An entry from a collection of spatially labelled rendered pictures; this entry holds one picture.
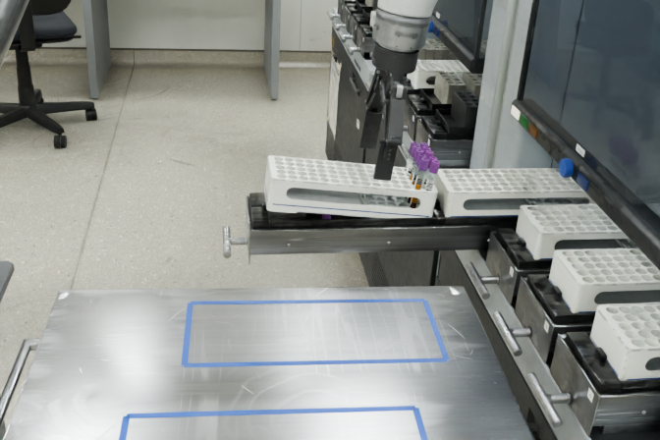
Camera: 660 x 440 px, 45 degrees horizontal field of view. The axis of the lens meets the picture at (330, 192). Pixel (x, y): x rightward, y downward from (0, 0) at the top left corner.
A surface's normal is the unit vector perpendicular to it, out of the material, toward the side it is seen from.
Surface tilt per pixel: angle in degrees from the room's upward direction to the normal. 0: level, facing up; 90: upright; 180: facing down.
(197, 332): 0
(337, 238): 90
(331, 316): 0
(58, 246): 0
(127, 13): 90
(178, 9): 90
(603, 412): 90
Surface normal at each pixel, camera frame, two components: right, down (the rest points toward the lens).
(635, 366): 0.14, 0.44
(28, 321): 0.05, -0.90
